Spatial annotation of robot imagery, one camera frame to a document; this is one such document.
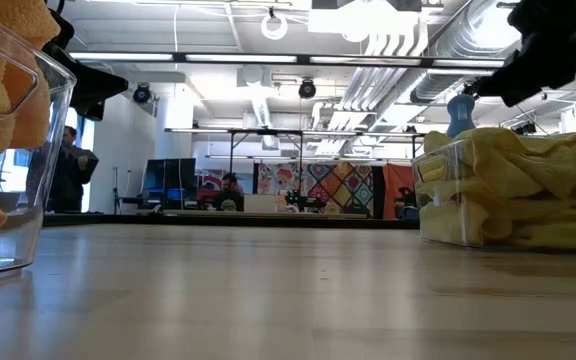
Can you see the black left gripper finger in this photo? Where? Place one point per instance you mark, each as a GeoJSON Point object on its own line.
{"type": "Point", "coordinates": [90, 112]}
{"type": "Point", "coordinates": [100, 87]}

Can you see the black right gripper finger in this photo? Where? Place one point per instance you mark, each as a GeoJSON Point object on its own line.
{"type": "Point", "coordinates": [523, 90]}
{"type": "Point", "coordinates": [495, 82]}

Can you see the black track spotlight cluster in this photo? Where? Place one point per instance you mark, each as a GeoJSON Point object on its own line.
{"type": "Point", "coordinates": [523, 129]}

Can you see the black ceiling spotlight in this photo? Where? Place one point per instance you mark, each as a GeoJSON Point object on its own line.
{"type": "Point", "coordinates": [141, 93]}
{"type": "Point", "coordinates": [307, 89]}

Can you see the person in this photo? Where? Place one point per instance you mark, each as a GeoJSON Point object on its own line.
{"type": "Point", "coordinates": [228, 192]}
{"type": "Point", "coordinates": [70, 170]}

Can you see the clear plastic bin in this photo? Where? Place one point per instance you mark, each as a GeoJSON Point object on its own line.
{"type": "Point", "coordinates": [468, 240]}
{"type": "Point", "coordinates": [43, 200]}

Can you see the dark computer monitor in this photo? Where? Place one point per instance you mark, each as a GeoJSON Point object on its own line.
{"type": "Point", "coordinates": [168, 175]}

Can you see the orange hanging cloth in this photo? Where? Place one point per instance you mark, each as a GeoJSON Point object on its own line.
{"type": "Point", "coordinates": [395, 185]}

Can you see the colourful patchwork quilt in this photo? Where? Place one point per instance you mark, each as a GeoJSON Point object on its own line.
{"type": "Point", "coordinates": [343, 185]}

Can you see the silver ventilation duct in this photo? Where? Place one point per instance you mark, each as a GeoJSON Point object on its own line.
{"type": "Point", "coordinates": [468, 30]}

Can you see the black ceiling light rail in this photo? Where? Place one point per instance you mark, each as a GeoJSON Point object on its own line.
{"type": "Point", "coordinates": [180, 57]}

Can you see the black frame background table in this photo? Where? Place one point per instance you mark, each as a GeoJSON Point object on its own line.
{"type": "Point", "coordinates": [248, 131]}

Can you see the black camera rig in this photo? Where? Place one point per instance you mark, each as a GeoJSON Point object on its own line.
{"type": "Point", "coordinates": [305, 202]}

